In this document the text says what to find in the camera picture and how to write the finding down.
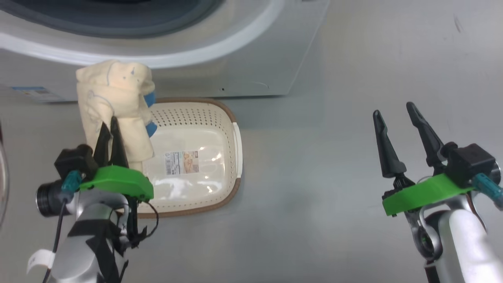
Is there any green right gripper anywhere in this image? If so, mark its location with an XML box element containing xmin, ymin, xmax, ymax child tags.
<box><xmin>373</xmin><ymin>102</ymin><xmax>476</xmax><ymax>217</ymax></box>

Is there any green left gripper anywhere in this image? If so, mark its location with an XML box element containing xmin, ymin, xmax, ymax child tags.
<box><xmin>36</xmin><ymin>116</ymin><xmax>154</xmax><ymax>217</ymax></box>

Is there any blue garment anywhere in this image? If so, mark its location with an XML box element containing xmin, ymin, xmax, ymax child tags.
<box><xmin>142</xmin><ymin>90</ymin><xmax>158</xmax><ymax>138</ymax></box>

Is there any cream printed garment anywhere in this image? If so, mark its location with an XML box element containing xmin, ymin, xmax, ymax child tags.
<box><xmin>75</xmin><ymin>60</ymin><xmax>156</xmax><ymax>173</ymax></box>

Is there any grey rubber door gasket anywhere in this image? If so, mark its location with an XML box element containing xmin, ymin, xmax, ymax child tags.
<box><xmin>0</xmin><ymin>0</ymin><xmax>225</xmax><ymax>39</ymax></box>

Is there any white front-load washing machine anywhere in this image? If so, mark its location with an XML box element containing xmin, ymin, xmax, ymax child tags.
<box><xmin>0</xmin><ymin>0</ymin><xmax>330</xmax><ymax>103</ymax></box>

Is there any product label sticker in basket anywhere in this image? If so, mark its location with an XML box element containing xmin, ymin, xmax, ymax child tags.
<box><xmin>163</xmin><ymin>151</ymin><xmax>200</xmax><ymax>176</ymax></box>

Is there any cream perforated laundry basket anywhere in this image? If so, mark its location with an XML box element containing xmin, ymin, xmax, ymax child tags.
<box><xmin>114</xmin><ymin>97</ymin><xmax>243</xmax><ymax>219</ymax></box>

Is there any blue energy label sticker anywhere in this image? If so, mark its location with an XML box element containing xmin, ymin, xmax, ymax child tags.
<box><xmin>11</xmin><ymin>86</ymin><xmax>63</xmax><ymax>103</ymax></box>

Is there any teal plug left camera cable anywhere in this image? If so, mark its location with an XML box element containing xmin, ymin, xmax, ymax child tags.
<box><xmin>41</xmin><ymin>170</ymin><xmax>83</xmax><ymax>283</ymax></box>

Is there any teal plug camera cable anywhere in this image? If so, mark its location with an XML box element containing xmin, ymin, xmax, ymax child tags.
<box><xmin>473</xmin><ymin>173</ymin><xmax>503</xmax><ymax>209</ymax></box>
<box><xmin>41</xmin><ymin>170</ymin><xmax>83</xmax><ymax>283</ymax></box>

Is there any teal plug right camera cable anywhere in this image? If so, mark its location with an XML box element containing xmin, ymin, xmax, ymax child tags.
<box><xmin>473</xmin><ymin>173</ymin><xmax>503</xmax><ymax>209</ymax></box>

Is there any thin black left gripper cable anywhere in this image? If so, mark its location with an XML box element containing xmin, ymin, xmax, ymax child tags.
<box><xmin>126</xmin><ymin>198</ymin><xmax>160</xmax><ymax>249</ymax></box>

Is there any white cable tag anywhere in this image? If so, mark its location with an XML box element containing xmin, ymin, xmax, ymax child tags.
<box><xmin>27</xmin><ymin>250</ymin><xmax>55</xmax><ymax>274</ymax></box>

